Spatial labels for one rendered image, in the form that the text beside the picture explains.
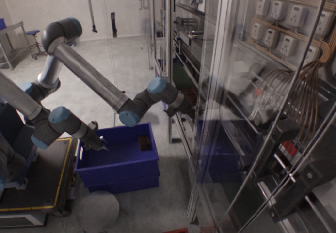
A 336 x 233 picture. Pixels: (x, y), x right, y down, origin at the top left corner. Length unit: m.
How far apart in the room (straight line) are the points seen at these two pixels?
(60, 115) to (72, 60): 0.25
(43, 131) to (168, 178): 1.17
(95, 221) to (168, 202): 0.60
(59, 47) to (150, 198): 1.29
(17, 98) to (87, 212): 0.86
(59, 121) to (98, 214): 0.75
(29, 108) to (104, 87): 0.37
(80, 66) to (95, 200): 0.93
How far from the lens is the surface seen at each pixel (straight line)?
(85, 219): 1.39
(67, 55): 0.91
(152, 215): 1.57
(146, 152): 1.61
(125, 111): 0.81
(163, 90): 0.83
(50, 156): 1.73
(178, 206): 1.60
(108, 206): 1.38
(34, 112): 0.98
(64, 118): 0.85
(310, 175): 0.28
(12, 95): 0.94
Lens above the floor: 1.47
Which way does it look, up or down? 37 degrees down
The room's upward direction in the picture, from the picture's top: straight up
